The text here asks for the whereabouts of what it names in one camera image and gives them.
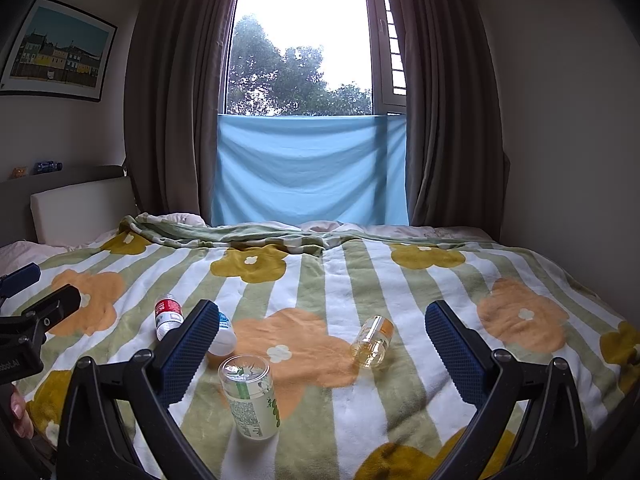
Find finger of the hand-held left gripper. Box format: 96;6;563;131
0;262;42;297
0;284;82;337

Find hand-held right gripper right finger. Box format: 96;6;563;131
425;301;589;480

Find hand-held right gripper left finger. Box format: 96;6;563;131
56;299;221;480

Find orange cap clear bottle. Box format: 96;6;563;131
350;315;395;370

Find person's left hand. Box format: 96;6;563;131
9;389;36;440

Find pale pink pillow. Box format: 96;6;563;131
0;240;67;279

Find blue label plastic bottle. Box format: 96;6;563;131
206;311;238;357

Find clear bottle with red label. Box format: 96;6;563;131
154;294;185;343

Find clear bottle with green label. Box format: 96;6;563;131
218;354;279;442

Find white padded headboard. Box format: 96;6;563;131
30;175;139;246

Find grey headboard shelf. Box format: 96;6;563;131
0;164;132;187

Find pale pink bed sheet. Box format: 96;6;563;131
299;219;493;242

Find striped floral blanket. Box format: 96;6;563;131
0;212;640;480

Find light blue cloth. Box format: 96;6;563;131
210;113;410;226

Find brown curtain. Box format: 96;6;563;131
385;0;512;232
122;0;246;222

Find window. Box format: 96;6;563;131
224;0;408;117

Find framed wall poster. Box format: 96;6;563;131
0;0;119;104

